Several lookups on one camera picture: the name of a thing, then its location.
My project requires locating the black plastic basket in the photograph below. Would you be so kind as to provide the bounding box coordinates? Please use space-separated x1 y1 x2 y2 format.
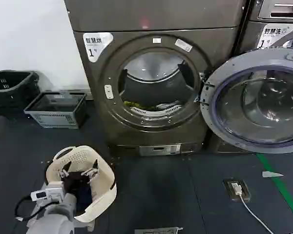
0 70 41 116

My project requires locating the grey dryer with open drum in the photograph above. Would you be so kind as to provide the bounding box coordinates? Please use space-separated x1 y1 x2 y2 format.
64 0 245 157

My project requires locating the grey dryer with handle drawer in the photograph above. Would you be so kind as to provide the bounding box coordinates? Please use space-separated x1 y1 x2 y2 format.
209 0 293 154

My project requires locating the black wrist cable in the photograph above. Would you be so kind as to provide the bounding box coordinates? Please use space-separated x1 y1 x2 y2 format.
14 194 47 223

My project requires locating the white power plug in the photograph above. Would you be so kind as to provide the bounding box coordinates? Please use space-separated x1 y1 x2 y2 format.
230 182 243 196

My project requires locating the white power cable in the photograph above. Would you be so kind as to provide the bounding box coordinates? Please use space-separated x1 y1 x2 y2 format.
237 194 275 234

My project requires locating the white grey striped garment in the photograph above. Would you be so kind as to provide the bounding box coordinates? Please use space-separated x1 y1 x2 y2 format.
155 101 184 111

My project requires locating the yellow-green garment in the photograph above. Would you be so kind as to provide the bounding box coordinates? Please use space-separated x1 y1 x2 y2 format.
124 100 150 111

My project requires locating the metal floor plate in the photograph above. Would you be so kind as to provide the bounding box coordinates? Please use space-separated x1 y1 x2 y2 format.
134 226 184 234

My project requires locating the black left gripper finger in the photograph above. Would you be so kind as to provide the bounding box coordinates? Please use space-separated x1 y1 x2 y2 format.
59 162 73 181
81 158 100 182

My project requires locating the dark garment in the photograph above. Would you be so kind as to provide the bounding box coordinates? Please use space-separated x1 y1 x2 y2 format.
77 181 94 208

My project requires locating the grey plastic crate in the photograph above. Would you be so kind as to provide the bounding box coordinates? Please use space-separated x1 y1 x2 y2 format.
23 90 88 130

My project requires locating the white paper scrap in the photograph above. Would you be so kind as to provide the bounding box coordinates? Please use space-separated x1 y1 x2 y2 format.
262 170 284 179

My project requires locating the cream perforated laundry basket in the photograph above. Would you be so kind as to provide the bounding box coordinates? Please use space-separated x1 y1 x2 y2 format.
45 145 117 223

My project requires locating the round glass dryer door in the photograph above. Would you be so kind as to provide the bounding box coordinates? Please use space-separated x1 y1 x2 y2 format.
199 51 293 154

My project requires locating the metal floor socket box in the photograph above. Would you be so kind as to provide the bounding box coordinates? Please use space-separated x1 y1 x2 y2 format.
223 178 251 203

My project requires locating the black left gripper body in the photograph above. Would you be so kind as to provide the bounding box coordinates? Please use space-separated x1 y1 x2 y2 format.
63 171 91 195

